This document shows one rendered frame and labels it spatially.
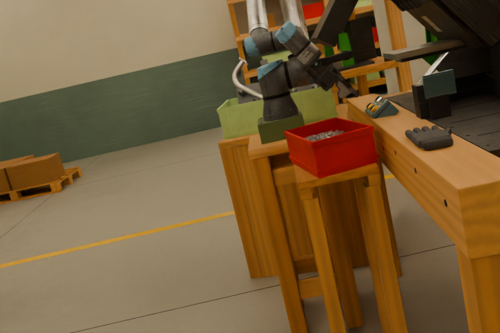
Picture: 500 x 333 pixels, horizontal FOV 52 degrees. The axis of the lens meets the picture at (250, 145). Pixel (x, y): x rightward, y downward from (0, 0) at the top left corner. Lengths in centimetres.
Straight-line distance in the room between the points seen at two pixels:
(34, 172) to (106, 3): 335
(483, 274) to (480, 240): 8
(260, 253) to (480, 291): 186
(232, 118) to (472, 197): 184
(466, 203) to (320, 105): 172
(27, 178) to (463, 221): 637
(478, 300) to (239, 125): 183
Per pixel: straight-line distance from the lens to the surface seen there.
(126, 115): 906
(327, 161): 163
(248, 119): 273
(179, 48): 886
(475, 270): 114
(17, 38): 949
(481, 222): 110
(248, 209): 279
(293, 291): 225
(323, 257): 173
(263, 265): 290
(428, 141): 134
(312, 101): 270
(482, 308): 118
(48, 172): 695
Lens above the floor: 125
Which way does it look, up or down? 11 degrees down
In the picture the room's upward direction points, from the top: 13 degrees counter-clockwise
